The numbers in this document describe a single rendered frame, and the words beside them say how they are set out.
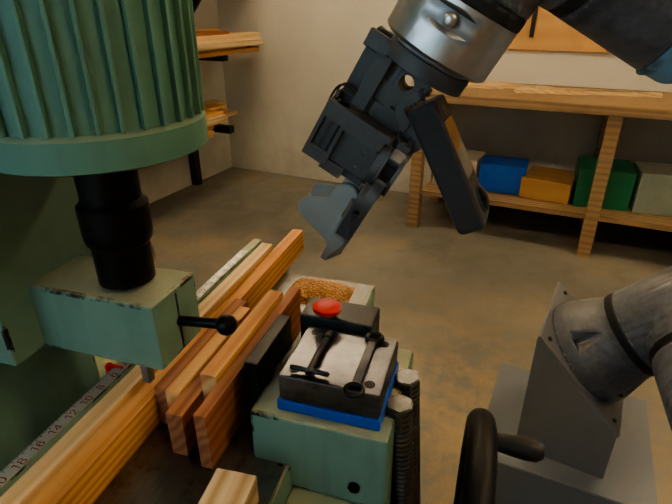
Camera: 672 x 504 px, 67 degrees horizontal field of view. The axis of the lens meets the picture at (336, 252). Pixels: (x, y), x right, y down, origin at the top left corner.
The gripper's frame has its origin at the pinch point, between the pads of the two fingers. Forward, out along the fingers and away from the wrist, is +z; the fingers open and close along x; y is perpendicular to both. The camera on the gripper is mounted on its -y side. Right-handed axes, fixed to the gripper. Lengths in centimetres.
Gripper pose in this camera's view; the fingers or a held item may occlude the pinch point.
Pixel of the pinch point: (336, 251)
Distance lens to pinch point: 50.4
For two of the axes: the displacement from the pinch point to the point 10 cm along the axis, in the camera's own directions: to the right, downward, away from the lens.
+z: -4.7, 7.1, 5.2
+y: -8.3, -5.5, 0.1
